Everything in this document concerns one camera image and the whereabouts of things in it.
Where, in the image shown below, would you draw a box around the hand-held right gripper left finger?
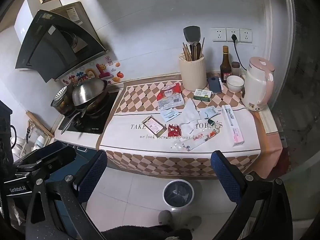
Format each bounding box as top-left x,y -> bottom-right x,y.
25,150 -> 108,240

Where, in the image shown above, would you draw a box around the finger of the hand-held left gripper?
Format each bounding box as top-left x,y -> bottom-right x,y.
12,141 -> 77,179

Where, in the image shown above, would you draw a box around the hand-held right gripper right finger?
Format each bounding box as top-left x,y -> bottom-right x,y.
210,150 -> 293,240

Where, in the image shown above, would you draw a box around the white round trash bin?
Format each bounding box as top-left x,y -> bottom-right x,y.
162,179 -> 195,209

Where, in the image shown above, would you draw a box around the white tissue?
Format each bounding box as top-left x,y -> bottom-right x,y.
179,98 -> 202,135

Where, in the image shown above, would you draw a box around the green white medicine box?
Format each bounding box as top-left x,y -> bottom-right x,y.
193,88 -> 213,102

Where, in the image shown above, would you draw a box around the red white sugar bag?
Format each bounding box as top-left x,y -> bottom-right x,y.
157,82 -> 185,110

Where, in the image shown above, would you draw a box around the wooden rolling pin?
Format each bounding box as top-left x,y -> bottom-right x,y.
25,110 -> 55,138

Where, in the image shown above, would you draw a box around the clear printed plastic wrapper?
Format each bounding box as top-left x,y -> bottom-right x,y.
174,127 -> 222,152

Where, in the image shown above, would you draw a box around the white pink toothpaste box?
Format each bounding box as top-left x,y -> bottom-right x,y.
222,104 -> 245,147

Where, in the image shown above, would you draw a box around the grey slipper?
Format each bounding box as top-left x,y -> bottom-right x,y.
158,210 -> 173,227
182,215 -> 202,230

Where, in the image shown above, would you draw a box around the black induction cooktop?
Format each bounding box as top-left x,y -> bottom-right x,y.
58,90 -> 124,134

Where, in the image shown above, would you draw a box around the small red sachet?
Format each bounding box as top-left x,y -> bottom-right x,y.
167,125 -> 181,138

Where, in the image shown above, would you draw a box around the steel wok lid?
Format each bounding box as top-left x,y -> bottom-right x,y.
72,78 -> 108,105

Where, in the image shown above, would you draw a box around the white blue sachet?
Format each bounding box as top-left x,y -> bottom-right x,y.
160,107 -> 181,123

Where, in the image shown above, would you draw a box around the person's dark fuzzy clothing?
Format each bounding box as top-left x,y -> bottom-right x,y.
101,225 -> 193,240

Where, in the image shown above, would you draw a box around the blue smartphone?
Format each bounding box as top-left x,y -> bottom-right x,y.
207,76 -> 223,94

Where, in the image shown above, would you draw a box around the white ceramic bowl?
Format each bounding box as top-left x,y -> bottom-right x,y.
226,75 -> 244,92

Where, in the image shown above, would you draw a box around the pink white electric kettle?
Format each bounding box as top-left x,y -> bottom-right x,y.
241,57 -> 275,112

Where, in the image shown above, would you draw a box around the cream ribbed utensil holder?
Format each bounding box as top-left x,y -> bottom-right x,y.
178,54 -> 207,92

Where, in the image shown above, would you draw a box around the small brown lidded jar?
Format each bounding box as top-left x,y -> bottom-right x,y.
231,61 -> 241,77

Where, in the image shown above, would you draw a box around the dark sauce bottle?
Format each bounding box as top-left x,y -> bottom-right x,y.
220,45 -> 231,83

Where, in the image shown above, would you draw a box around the black range hood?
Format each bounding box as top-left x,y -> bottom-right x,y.
15,9 -> 110,83

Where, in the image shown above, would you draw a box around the glass sliding door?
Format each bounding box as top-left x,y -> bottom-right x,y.
265,0 -> 320,230

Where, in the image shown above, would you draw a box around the bundle of wooden chopsticks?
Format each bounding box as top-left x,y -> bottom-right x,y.
182,37 -> 205,62

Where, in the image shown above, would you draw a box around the black spatula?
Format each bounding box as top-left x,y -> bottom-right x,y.
183,26 -> 202,58

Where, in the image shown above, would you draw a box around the colourful wall stickers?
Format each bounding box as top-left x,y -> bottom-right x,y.
62,61 -> 125,85

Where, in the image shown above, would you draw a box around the black plug with cable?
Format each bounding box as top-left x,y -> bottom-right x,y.
230,34 -> 248,72

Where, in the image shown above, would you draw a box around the white wall socket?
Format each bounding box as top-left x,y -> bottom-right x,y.
213,27 -> 227,42
226,27 -> 241,43
239,28 -> 253,43

